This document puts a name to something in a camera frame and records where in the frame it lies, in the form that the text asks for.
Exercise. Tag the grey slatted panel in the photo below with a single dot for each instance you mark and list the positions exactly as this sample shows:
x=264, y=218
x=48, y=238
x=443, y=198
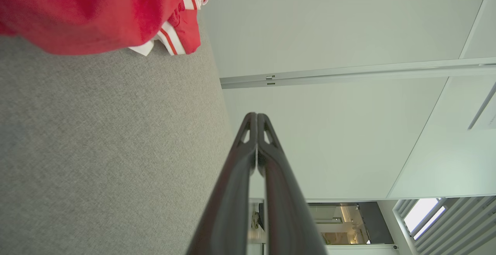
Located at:
x=465, y=228

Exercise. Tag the bright window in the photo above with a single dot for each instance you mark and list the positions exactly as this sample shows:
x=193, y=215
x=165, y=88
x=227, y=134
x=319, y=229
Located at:
x=420, y=214

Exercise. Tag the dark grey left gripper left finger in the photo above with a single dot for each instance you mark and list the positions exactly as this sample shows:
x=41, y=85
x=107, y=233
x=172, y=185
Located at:
x=226, y=208

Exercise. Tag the red Bulls 23 jersey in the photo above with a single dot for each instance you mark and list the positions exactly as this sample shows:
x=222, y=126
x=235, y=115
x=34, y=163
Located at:
x=85, y=11

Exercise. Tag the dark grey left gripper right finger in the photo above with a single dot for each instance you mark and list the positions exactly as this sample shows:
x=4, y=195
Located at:
x=288, y=216

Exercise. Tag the grey fabric sofa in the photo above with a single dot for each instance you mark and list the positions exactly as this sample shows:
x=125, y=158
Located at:
x=100, y=150

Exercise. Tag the silver wall rail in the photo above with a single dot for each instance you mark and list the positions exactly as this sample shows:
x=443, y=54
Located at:
x=348, y=74

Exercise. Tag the dark glass opening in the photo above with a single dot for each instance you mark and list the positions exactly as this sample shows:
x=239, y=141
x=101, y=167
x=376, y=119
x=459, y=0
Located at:
x=378, y=224

